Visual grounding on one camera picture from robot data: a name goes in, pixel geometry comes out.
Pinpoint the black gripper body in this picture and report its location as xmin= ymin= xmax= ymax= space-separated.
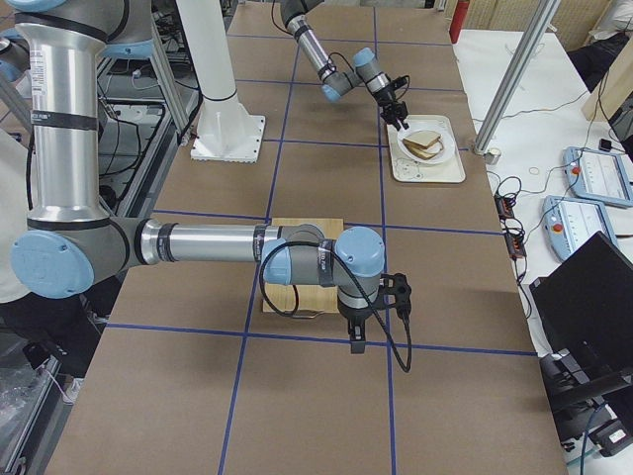
xmin=337 ymin=299 xmax=373 ymax=330
xmin=372 ymin=86 xmax=407 ymax=122

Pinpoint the plain bread slice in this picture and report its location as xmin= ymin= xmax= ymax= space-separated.
xmin=403 ymin=130 xmax=441 ymax=149

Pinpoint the white round plate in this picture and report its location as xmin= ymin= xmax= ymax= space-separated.
xmin=397 ymin=128 xmax=455 ymax=164

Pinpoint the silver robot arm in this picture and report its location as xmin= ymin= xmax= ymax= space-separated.
xmin=10 ymin=1 xmax=387 ymax=353
xmin=280 ymin=1 xmax=408 ymax=131

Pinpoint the bread slice with egg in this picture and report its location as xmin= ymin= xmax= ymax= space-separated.
xmin=405 ymin=142 xmax=443 ymax=160

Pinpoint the white bear tray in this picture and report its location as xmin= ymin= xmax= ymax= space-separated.
xmin=386 ymin=115 xmax=466 ymax=183

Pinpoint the wooden cutting board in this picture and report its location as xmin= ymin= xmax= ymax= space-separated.
xmin=265 ymin=218 xmax=343 ymax=319

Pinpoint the red fire extinguisher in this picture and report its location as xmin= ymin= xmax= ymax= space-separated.
xmin=449 ymin=0 xmax=470 ymax=45

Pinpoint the white pillar base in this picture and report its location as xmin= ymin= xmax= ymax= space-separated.
xmin=177 ymin=0 xmax=265 ymax=163

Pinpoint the lower teach pendant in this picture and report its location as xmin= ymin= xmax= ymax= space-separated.
xmin=543 ymin=195 xmax=618 ymax=261

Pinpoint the teach pendant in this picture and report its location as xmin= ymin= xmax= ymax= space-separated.
xmin=563 ymin=146 xmax=632 ymax=208
xmin=543 ymin=195 xmax=618 ymax=261

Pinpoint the upper teach pendant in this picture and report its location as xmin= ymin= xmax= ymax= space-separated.
xmin=563 ymin=146 xmax=632 ymax=208

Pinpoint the black laptop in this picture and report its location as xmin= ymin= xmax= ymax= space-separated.
xmin=528 ymin=230 xmax=633 ymax=367

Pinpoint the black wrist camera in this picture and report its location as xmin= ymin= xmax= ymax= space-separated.
xmin=377 ymin=273 xmax=411 ymax=323
xmin=390 ymin=75 xmax=409 ymax=94

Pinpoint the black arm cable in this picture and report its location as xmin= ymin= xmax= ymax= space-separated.
xmin=260 ymin=239 xmax=414 ymax=374

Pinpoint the aluminium frame post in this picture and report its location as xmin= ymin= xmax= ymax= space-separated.
xmin=472 ymin=0 xmax=561 ymax=163

